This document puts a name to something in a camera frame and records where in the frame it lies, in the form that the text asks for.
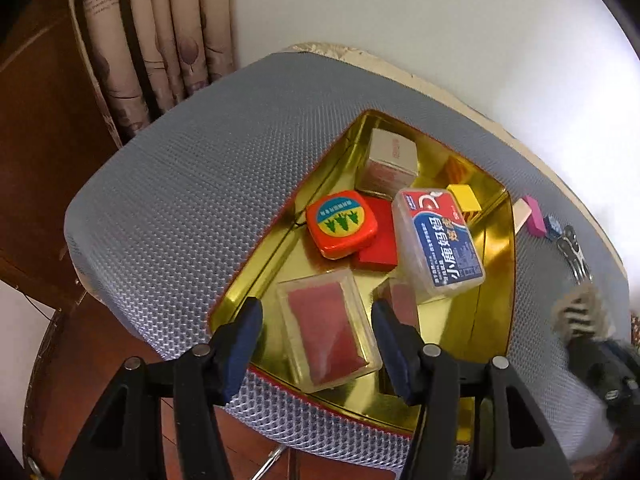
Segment yellow block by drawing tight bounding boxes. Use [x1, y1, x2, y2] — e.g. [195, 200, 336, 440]
[446, 183, 482, 214]

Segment beige leaf print curtain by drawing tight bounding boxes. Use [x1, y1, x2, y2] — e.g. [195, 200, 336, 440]
[75, 0, 237, 137]

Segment pink block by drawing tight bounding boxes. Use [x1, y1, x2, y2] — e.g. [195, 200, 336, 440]
[522, 197, 545, 237]

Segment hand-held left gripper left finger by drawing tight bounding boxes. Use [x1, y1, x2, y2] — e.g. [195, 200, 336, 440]
[60, 297, 264, 480]

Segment small dark red box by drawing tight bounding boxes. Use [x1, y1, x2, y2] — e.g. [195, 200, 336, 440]
[377, 277, 421, 332]

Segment orange tape measure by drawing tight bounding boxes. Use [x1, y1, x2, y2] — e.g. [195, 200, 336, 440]
[305, 189, 379, 261]

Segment red tin box gold inside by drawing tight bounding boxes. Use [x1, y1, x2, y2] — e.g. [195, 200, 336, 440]
[206, 109, 517, 448]

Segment chrome chair leg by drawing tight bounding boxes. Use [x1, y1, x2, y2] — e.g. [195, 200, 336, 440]
[249, 446, 297, 480]

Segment clear floss pick box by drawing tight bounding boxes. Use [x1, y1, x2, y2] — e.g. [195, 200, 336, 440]
[391, 185, 486, 304]

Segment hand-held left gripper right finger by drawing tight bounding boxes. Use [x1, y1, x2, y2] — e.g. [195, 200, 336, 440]
[371, 299, 576, 480]

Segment red block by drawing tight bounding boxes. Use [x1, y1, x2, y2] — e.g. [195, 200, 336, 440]
[355, 197, 399, 272]

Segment clear box with red pad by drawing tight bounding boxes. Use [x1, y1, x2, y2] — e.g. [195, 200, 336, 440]
[276, 268, 382, 394]

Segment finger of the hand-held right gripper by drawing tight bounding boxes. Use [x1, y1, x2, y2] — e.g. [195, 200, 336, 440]
[566, 332, 611, 378]

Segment gold square cardboard box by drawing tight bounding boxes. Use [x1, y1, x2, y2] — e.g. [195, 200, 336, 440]
[357, 128, 419, 196]

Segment cream block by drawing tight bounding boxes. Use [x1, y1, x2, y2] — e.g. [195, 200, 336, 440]
[512, 198, 531, 231]

